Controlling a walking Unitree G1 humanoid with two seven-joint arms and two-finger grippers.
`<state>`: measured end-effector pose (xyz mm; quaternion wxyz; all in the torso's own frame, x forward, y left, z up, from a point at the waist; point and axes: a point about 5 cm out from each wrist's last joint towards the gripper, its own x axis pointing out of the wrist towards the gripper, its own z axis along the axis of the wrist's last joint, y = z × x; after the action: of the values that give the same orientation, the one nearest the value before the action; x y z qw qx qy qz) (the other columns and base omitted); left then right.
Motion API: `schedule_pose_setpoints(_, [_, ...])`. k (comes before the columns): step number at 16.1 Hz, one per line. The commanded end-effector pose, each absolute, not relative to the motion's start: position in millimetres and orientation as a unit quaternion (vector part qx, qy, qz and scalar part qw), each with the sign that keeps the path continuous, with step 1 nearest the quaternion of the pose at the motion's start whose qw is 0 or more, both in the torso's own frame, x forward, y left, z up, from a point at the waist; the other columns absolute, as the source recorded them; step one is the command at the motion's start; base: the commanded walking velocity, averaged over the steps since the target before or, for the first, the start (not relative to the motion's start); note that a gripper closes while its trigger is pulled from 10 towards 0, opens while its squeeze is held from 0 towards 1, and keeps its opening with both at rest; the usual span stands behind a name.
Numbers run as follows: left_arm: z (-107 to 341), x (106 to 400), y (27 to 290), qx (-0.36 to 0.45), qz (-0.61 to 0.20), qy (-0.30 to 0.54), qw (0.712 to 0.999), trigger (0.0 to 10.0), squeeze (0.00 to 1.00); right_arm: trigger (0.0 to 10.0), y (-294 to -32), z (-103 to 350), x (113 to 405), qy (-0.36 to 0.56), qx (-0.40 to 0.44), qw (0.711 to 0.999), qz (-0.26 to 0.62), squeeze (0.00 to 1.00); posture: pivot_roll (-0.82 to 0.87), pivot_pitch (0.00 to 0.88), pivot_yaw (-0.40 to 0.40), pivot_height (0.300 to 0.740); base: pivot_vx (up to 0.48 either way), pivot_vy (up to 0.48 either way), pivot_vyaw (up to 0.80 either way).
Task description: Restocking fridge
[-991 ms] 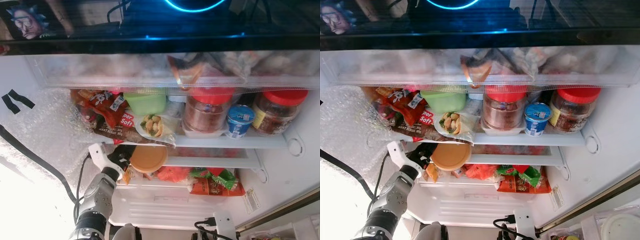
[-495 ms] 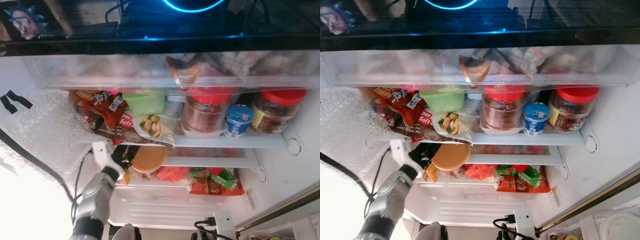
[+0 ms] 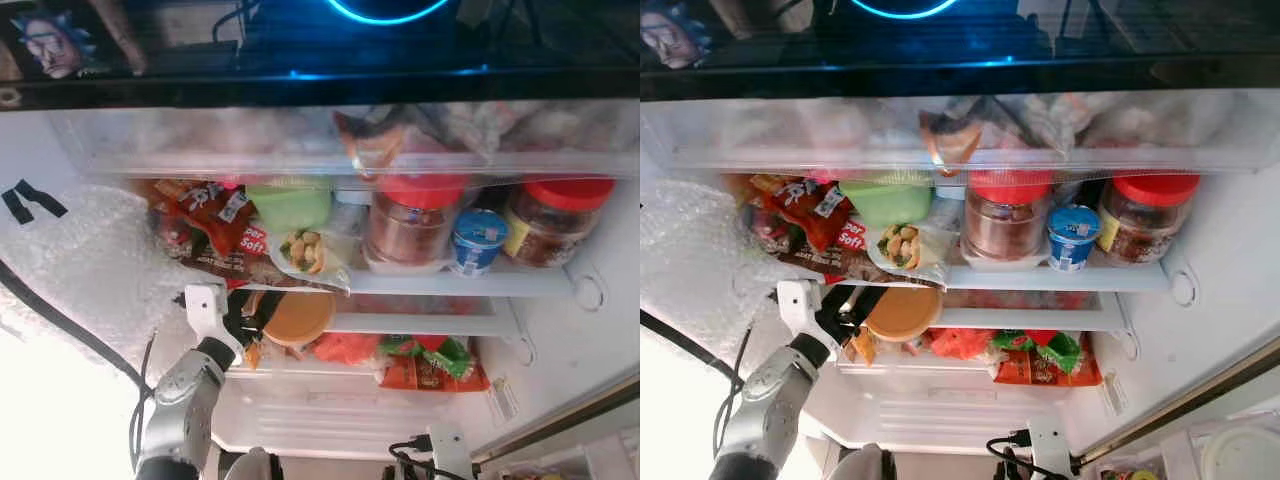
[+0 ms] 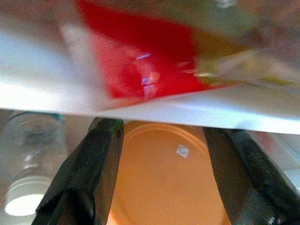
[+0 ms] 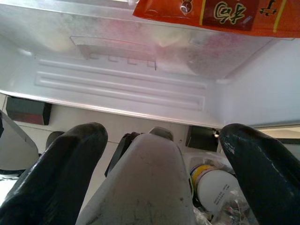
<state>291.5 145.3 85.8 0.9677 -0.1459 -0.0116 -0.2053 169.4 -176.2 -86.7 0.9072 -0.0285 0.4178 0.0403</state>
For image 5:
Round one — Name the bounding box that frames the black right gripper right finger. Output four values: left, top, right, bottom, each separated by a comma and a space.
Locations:
220, 123, 300, 225

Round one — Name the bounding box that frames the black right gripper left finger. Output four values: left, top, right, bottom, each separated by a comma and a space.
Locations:
0, 122, 109, 225

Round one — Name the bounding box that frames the white lined fridge door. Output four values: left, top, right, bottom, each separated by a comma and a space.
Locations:
75, 126, 197, 225

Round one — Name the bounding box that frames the crumpled clear plastic bag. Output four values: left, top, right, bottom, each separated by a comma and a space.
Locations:
194, 194, 258, 225

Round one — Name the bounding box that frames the white lidded yellow tub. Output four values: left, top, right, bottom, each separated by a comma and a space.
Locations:
189, 164, 242, 214

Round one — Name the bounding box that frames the dark rectangular block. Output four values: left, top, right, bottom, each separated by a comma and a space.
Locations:
6, 96, 53, 126

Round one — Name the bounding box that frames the orange red printed snack packet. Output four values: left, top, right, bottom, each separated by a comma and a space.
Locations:
132, 0, 300, 39

